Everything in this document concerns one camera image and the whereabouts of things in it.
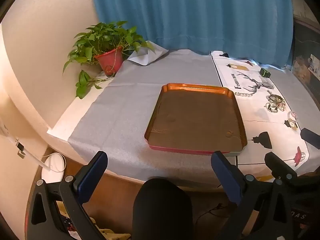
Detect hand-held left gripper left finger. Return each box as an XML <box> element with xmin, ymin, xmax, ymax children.
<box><xmin>25</xmin><ymin>151</ymin><xmax>108</xmax><ymax>240</ymax></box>

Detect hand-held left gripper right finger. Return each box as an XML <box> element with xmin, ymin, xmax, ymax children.
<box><xmin>211</xmin><ymin>151</ymin><xmax>294</xmax><ymax>240</ymax></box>

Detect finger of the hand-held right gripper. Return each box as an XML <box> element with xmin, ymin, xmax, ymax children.
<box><xmin>264</xmin><ymin>152</ymin><xmax>298</xmax><ymax>180</ymax></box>
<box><xmin>301</xmin><ymin>128</ymin><xmax>320</xmax><ymax>150</ymax></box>

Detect colourful beaded bracelet bundle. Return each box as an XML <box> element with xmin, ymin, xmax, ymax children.
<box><xmin>266</xmin><ymin>91</ymin><xmax>287</xmax><ymax>107</ymax></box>

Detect orange metal tray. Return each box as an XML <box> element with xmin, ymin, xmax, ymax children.
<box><xmin>144</xmin><ymin>83</ymin><xmax>248</xmax><ymax>157</ymax></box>

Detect white printed cloth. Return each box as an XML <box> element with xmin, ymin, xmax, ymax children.
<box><xmin>210</xmin><ymin>50</ymin><xmax>313</xmax><ymax>178</ymax></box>

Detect white round floor device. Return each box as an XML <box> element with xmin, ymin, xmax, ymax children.
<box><xmin>41</xmin><ymin>152</ymin><xmax>67</xmax><ymax>180</ymax></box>

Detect patterned cloth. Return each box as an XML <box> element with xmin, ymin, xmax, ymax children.
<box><xmin>57</xmin><ymin>200</ymin><xmax>132</xmax><ymax>240</ymax></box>

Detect grey tablecloth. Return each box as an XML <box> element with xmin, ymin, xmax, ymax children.
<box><xmin>67</xmin><ymin>40</ymin><xmax>238</xmax><ymax>180</ymax></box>

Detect person's leg in black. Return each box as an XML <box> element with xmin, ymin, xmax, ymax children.
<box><xmin>132</xmin><ymin>177</ymin><xmax>193</xmax><ymax>240</ymax></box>

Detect dark framed picture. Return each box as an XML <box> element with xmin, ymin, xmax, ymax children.
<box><xmin>292</xmin><ymin>15</ymin><xmax>320</xmax><ymax>98</ymax></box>

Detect red plant pot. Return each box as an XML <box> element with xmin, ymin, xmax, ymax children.
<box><xmin>94</xmin><ymin>46</ymin><xmax>124</xmax><ymax>77</ymax></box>

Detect green leafy plant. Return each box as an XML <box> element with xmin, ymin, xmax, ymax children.
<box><xmin>62</xmin><ymin>21</ymin><xmax>157</xmax><ymax>99</ymax></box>

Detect blue curtain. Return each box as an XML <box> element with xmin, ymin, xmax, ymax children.
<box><xmin>89</xmin><ymin>0</ymin><xmax>294</xmax><ymax>67</ymax></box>

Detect black floor cable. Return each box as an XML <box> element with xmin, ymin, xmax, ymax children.
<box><xmin>194</xmin><ymin>204</ymin><xmax>227</xmax><ymax>232</ymax></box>

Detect black and white bracelets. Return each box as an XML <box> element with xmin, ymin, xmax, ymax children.
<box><xmin>264</xmin><ymin>102</ymin><xmax>286</xmax><ymax>114</ymax></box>

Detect white cable with clip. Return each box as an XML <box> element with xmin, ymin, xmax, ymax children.
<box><xmin>0</xmin><ymin>121</ymin><xmax>52</xmax><ymax>172</ymax></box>

